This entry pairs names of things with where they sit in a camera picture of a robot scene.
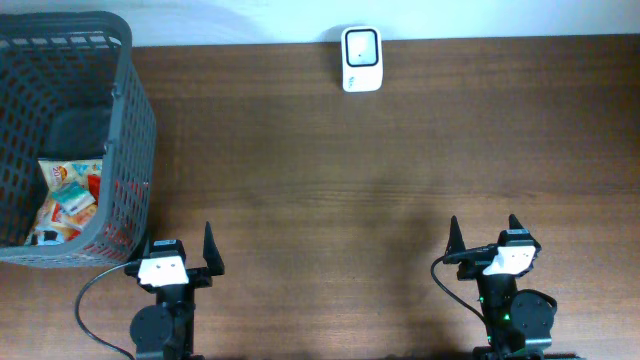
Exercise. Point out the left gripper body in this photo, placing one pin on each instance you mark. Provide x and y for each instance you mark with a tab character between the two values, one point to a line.
198	273

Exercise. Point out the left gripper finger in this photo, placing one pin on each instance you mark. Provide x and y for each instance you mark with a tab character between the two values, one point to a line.
145	246
211	254

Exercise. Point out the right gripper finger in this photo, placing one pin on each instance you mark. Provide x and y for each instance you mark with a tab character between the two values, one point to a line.
514	223
455	244

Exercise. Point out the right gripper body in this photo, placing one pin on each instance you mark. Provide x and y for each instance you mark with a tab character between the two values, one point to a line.
473	269

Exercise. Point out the teal tissue pack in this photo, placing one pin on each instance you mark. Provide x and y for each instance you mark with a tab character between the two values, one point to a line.
73	198

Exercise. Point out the orange tissue pack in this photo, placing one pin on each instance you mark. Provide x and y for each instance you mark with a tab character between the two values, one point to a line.
81	219

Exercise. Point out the red candy bag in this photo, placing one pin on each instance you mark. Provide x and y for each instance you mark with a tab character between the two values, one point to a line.
94	184

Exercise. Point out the yellow snack bag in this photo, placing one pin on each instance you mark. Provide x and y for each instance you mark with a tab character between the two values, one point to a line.
47	229

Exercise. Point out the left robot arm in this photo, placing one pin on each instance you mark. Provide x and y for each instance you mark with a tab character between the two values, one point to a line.
165	329

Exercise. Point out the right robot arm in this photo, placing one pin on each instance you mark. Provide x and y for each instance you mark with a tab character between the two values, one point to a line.
518	322

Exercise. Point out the white barcode scanner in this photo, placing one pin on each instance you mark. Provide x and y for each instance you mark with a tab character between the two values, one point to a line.
362	60

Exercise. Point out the dark grey plastic basket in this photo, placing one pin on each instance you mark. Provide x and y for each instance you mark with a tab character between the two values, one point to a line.
70	91

